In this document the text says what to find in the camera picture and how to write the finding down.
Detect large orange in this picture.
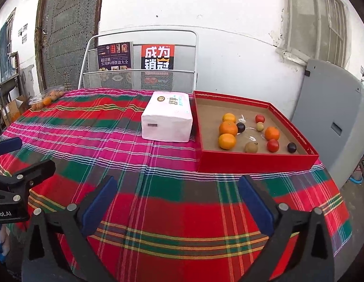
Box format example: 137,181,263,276
219,121,238,136

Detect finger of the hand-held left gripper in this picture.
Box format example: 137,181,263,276
0,137,23,157
0,161,56,203

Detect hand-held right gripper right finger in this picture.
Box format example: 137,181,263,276
238,175,335,282

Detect pile of small brown produce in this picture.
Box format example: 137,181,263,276
31,90,64,110

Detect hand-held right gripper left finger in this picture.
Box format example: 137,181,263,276
22,175,118,282

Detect silver metal mesh rack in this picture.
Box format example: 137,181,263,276
79,29,198,93

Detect white framed window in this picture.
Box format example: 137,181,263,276
283,0,350,65

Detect dark purple cookbook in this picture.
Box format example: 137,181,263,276
97,42,133,89

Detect red cardboard box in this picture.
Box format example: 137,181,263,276
193,90,320,173

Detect clear plastic clamshell container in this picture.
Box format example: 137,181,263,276
28,86,65,110

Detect grey studded metal door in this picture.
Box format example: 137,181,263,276
35,0,104,93

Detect pink white tissue pack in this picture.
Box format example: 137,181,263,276
141,91,194,143

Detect red and black book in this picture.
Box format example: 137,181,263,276
141,45,175,90

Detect metal storage shelf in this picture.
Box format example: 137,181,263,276
0,51,22,130

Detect red green plaid tablecloth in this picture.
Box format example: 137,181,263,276
0,88,353,282

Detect window with blue curtain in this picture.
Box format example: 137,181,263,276
0,7,17,78

